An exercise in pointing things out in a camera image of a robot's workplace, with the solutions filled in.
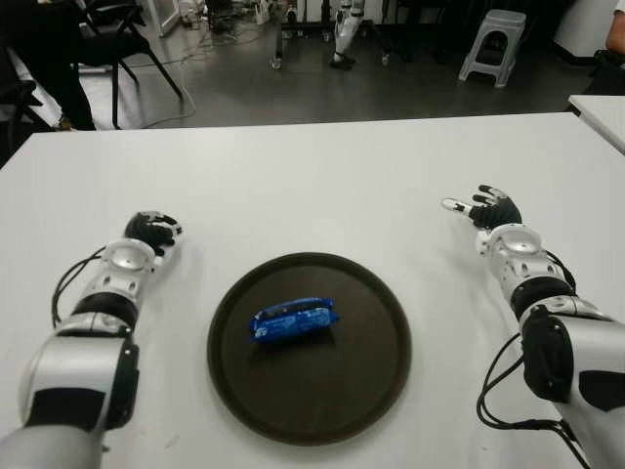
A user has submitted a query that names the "grey plastic stool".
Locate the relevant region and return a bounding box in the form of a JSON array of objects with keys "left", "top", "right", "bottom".
[{"left": 457, "top": 9, "right": 528, "bottom": 90}]

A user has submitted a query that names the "round dark brown tray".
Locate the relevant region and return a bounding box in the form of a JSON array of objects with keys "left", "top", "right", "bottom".
[{"left": 206, "top": 251, "right": 413, "bottom": 446}]

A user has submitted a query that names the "white floor cable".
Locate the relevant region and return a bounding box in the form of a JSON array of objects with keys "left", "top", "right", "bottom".
[{"left": 119, "top": 26, "right": 224, "bottom": 129}]

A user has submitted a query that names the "white humanoid robot leg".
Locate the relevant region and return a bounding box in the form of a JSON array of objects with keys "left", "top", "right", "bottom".
[{"left": 328, "top": 0, "right": 367, "bottom": 71}]

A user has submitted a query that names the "black office chair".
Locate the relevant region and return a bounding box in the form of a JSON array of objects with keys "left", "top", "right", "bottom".
[{"left": 583, "top": 48, "right": 625, "bottom": 97}]

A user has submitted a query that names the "black wheeled metal frame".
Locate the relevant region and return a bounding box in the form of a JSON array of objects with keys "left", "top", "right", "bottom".
[{"left": 268, "top": 0, "right": 395, "bottom": 70}]

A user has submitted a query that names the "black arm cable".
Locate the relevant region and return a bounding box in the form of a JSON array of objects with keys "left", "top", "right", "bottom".
[
  {"left": 476, "top": 249, "right": 592, "bottom": 468},
  {"left": 51, "top": 246, "right": 108, "bottom": 327}
]

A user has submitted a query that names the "black metal chair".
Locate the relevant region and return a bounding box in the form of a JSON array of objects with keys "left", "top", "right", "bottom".
[{"left": 72, "top": 0, "right": 186, "bottom": 130}]

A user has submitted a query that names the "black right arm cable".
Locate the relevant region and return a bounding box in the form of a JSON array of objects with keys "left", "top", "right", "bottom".
[{"left": 476, "top": 249, "right": 592, "bottom": 468}]

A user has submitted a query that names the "standing person in black trousers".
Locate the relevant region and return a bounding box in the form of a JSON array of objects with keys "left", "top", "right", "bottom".
[{"left": 0, "top": 0, "right": 99, "bottom": 132}]

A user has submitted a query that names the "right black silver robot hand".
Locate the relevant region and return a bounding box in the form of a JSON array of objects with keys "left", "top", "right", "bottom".
[{"left": 440, "top": 184, "right": 523, "bottom": 231}]

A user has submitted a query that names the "blue Oreo cookie package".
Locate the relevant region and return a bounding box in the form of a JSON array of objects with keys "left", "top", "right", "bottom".
[{"left": 249, "top": 296, "right": 342, "bottom": 347}]

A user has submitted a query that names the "white framed panel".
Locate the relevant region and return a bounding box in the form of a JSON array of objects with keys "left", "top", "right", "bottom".
[{"left": 146, "top": 0, "right": 186, "bottom": 37}]

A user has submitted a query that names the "white side table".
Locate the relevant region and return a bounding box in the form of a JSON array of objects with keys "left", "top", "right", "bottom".
[{"left": 567, "top": 95, "right": 625, "bottom": 155}]

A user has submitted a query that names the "seated person in white shirt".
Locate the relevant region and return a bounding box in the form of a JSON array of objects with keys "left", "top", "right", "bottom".
[{"left": 604, "top": 0, "right": 625, "bottom": 53}]

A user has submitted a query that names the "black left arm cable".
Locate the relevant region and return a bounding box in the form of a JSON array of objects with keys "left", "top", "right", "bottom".
[{"left": 51, "top": 246, "right": 108, "bottom": 327}]

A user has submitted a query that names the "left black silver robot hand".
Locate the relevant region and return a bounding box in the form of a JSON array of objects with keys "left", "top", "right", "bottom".
[{"left": 124, "top": 209, "right": 185, "bottom": 255}]

